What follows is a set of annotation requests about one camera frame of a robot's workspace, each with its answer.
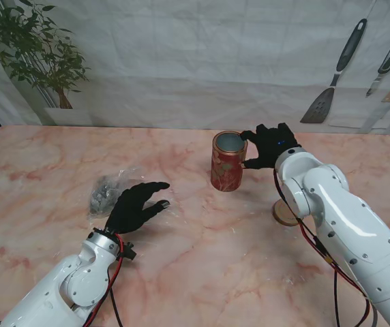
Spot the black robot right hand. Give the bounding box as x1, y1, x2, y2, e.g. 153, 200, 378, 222
239, 123, 303, 170

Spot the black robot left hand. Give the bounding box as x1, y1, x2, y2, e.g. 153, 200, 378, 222
105, 181, 171, 235

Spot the clear plastic bag of tea bags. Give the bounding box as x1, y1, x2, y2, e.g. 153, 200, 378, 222
87, 166, 141, 219

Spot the red floral tea canister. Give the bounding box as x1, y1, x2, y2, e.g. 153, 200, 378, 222
210, 130, 249, 193

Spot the black slotted spatula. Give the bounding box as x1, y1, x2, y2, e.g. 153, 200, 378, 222
299, 18, 368, 124

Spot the gold round canister lid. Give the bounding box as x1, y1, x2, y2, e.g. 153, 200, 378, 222
271, 200, 301, 226

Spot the green leafy plant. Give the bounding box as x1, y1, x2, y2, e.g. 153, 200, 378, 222
0, 0, 92, 110

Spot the red and black left arm cable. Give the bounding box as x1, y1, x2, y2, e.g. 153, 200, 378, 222
82, 234, 126, 327

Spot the red and black arm cable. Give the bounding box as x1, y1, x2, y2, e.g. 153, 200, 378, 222
82, 234, 126, 327
273, 168, 382, 327

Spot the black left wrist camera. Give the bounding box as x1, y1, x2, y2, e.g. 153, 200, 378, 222
123, 240, 138, 260

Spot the red and black right arm cable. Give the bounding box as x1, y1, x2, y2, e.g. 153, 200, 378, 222
273, 168, 382, 327

